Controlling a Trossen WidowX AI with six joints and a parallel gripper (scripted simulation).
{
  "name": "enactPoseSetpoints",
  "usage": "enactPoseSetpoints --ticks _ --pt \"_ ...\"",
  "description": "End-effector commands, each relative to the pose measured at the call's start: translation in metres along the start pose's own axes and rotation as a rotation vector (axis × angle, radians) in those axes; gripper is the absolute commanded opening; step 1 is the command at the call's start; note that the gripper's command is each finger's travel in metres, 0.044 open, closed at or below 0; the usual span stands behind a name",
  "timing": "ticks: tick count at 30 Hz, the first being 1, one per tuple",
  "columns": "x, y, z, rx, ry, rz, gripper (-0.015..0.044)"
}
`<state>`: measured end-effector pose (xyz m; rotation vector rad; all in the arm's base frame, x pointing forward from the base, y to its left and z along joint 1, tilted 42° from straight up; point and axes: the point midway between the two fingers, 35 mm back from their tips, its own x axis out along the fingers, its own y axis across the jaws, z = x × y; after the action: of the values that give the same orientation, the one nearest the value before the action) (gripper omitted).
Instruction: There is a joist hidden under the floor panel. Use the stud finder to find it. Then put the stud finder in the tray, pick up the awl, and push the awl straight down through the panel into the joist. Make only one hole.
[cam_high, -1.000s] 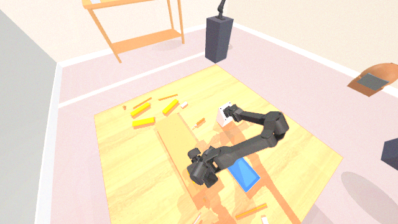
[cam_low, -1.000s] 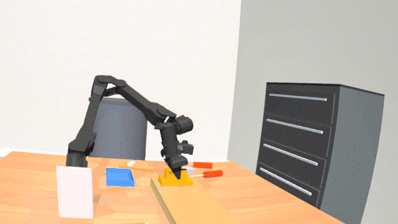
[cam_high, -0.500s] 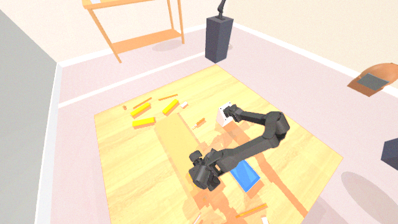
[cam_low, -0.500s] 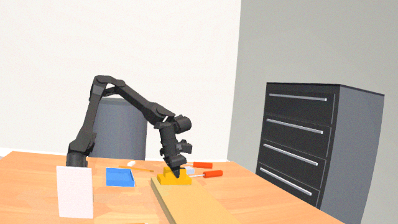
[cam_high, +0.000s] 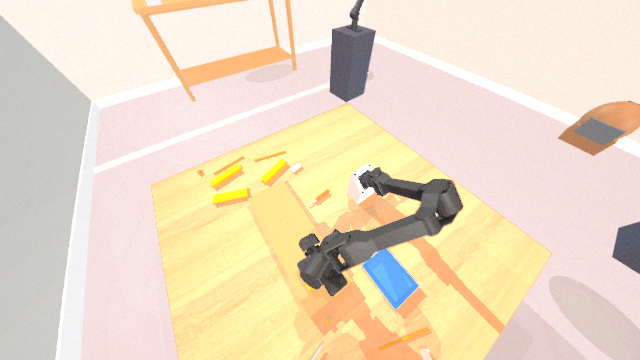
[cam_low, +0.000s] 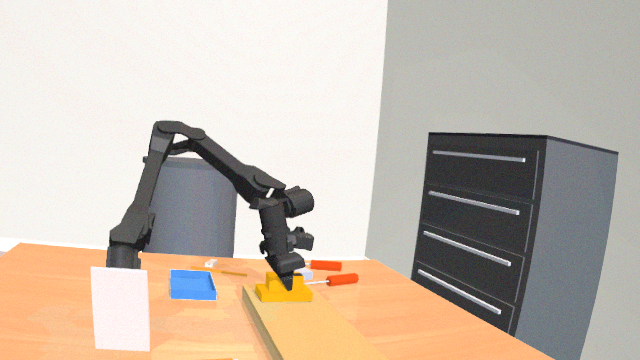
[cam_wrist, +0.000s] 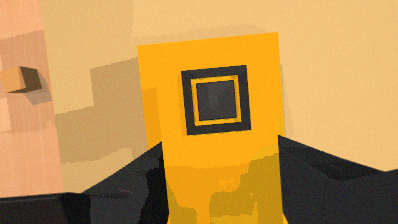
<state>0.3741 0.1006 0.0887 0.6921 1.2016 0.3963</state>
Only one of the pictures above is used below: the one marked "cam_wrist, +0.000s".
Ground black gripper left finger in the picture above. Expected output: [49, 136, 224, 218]
[0, 141, 169, 224]

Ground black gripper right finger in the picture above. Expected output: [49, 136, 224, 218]
[277, 134, 398, 224]

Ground yellow rectangular block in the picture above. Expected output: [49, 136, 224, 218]
[137, 32, 288, 224]

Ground orange cube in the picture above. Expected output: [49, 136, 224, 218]
[0, 66, 43, 93]

